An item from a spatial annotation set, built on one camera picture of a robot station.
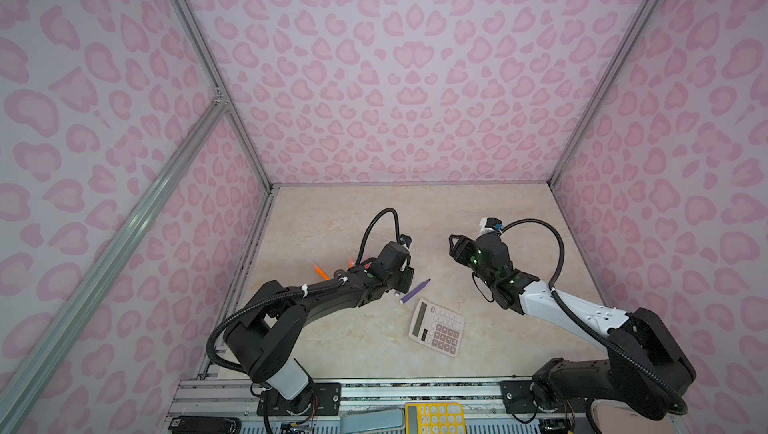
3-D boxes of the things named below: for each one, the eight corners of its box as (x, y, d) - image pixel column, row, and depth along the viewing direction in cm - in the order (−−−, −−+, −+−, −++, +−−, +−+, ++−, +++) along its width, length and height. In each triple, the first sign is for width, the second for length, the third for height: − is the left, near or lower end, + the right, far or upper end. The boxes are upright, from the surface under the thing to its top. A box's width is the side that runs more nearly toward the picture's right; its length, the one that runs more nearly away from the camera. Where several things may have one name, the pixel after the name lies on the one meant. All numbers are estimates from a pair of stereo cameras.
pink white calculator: (405, 335, 85) (405, 331, 82) (419, 302, 91) (419, 297, 88) (456, 358, 81) (457, 354, 78) (466, 321, 87) (468, 317, 84)
